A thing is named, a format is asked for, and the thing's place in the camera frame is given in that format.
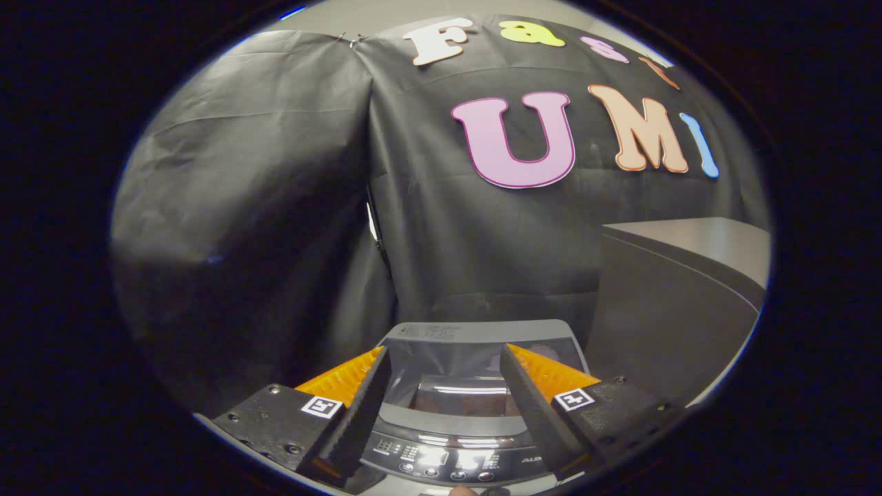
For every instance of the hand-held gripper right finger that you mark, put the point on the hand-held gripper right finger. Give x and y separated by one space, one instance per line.
534 413

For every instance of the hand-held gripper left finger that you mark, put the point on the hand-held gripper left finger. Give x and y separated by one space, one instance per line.
358 420

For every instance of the grey washing machine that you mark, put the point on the grey washing machine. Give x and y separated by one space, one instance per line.
448 455

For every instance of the dark washing machine lid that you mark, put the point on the dark washing machine lid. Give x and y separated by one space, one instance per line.
448 365

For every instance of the black backdrop cloth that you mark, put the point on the black backdrop cloth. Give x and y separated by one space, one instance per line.
455 241

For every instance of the beige cabinet with dark frame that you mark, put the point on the beige cabinet with dark frame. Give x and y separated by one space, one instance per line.
661 317

